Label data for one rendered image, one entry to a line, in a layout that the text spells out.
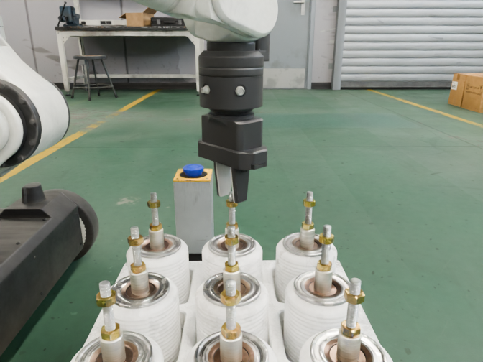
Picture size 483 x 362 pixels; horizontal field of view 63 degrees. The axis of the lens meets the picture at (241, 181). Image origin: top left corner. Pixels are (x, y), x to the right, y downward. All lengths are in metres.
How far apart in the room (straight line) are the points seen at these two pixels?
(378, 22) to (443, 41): 0.90
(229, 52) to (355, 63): 5.12
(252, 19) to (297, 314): 0.36
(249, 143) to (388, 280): 0.64
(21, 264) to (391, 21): 5.35
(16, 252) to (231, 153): 0.48
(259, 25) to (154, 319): 0.38
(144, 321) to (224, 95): 0.30
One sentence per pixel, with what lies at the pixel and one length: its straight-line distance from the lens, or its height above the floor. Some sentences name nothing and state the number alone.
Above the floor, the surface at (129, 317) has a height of 0.24.
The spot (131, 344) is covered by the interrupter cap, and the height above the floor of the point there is 0.25.
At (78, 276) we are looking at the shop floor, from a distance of 1.10.
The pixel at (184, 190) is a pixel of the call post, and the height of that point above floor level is 0.29.
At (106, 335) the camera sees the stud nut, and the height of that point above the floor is 0.29.
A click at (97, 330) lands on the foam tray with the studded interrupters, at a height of 0.18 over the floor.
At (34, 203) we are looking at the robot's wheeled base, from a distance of 1.01.
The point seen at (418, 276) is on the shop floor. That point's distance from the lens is 1.11.
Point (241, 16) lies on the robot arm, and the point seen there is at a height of 0.58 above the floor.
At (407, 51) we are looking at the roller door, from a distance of 5.83.
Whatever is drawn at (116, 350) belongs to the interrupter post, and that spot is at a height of 0.27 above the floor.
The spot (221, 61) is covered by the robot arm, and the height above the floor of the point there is 0.53.
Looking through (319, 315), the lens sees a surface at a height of 0.24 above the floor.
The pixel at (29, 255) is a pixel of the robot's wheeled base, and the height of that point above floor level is 0.17.
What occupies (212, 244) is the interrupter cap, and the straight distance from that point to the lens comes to 0.63.
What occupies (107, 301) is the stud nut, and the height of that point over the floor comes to 0.33.
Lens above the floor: 0.55
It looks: 19 degrees down
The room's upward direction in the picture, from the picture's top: straight up
